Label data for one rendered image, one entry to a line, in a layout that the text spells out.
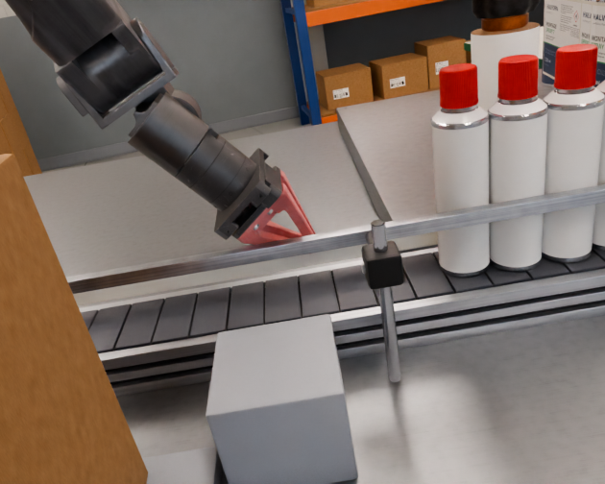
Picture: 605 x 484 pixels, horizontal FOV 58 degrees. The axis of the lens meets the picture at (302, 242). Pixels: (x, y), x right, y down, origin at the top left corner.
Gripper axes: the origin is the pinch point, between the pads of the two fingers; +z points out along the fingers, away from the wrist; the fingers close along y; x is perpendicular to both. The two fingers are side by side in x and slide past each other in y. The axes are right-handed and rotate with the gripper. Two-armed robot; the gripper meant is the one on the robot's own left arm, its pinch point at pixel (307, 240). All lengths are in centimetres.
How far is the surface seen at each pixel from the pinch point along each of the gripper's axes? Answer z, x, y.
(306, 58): 44, 6, 346
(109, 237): -12, 33, 36
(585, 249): 20.6, -18.2, -3.6
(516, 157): 7.6, -19.5, -3.4
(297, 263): 1.9, 3.6, 2.3
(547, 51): 31, -42, 57
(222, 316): -1.9, 11.6, -2.1
